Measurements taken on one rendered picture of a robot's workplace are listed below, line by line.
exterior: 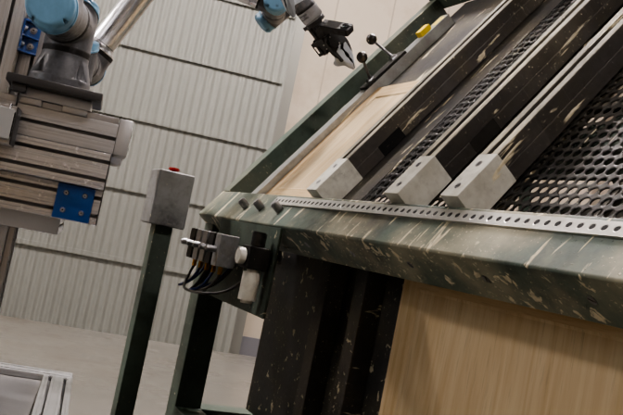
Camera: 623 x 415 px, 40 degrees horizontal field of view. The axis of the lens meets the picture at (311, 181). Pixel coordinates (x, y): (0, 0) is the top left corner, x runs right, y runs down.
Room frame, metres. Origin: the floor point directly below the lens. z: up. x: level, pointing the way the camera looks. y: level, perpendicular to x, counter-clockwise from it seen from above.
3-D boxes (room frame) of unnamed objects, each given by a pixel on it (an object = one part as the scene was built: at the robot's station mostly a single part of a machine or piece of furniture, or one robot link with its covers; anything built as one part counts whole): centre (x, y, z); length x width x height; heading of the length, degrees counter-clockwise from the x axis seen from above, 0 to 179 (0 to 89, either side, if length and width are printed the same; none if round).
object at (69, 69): (2.11, 0.66, 1.09); 0.15 x 0.15 x 0.10
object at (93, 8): (2.10, 0.66, 1.20); 0.13 x 0.12 x 0.14; 0
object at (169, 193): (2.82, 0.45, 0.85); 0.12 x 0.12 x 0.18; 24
